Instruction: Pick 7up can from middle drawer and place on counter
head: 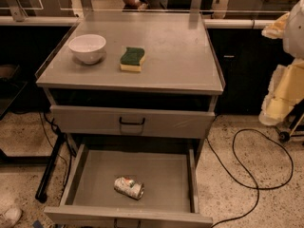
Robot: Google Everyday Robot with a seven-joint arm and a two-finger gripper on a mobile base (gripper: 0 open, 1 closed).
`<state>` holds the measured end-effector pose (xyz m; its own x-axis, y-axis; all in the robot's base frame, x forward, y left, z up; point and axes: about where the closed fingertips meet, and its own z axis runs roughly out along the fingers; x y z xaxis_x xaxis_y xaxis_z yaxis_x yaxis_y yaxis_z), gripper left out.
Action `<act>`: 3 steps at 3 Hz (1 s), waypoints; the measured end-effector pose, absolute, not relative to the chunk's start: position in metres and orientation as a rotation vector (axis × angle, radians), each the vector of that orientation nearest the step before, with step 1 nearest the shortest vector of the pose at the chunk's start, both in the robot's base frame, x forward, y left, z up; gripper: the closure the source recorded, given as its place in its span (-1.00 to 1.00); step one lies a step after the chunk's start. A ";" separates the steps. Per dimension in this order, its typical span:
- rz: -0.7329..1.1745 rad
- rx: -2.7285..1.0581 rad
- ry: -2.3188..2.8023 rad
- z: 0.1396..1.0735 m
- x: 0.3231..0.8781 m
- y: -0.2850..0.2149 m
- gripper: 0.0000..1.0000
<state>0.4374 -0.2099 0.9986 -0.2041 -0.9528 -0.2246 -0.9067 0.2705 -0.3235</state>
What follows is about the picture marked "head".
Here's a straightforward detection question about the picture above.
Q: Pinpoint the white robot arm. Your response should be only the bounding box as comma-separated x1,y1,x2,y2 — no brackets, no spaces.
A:
258,0,304,125

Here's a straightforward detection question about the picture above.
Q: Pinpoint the black table leg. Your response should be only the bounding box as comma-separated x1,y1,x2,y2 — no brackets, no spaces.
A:
35,133,64,203

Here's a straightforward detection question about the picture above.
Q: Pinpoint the white horizontal rail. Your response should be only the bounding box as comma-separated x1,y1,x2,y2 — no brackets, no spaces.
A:
204,19,274,29

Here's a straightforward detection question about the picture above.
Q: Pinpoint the black wheeled cart base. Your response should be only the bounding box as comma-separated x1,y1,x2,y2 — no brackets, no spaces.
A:
276,100,304,143

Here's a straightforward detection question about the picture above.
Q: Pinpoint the open middle drawer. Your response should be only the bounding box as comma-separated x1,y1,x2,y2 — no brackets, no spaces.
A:
45,145,213,228

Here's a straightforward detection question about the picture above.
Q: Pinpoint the green yellow sponge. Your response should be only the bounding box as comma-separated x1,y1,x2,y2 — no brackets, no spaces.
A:
120,47,145,72

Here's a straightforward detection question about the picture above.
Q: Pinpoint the grey metal drawer cabinet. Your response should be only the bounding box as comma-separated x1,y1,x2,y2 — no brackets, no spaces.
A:
37,11,224,228

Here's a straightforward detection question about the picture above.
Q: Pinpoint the white sneaker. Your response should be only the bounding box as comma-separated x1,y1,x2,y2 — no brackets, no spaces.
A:
0,207,22,228

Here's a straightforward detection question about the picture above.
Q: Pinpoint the crushed 7up can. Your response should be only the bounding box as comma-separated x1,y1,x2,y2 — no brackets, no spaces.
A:
114,177,144,200

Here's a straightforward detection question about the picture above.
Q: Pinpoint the closed upper drawer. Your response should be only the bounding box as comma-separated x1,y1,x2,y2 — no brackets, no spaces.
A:
50,105,215,139

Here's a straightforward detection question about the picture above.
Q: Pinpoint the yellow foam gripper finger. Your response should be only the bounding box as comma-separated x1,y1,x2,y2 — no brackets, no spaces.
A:
261,12,290,39
258,59,304,125

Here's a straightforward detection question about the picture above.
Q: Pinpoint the black floor cable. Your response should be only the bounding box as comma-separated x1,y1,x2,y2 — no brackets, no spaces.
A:
205,128,295,228

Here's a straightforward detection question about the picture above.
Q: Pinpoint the white ceramic bowl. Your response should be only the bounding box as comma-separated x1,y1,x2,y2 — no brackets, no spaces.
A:
68,34,106,65

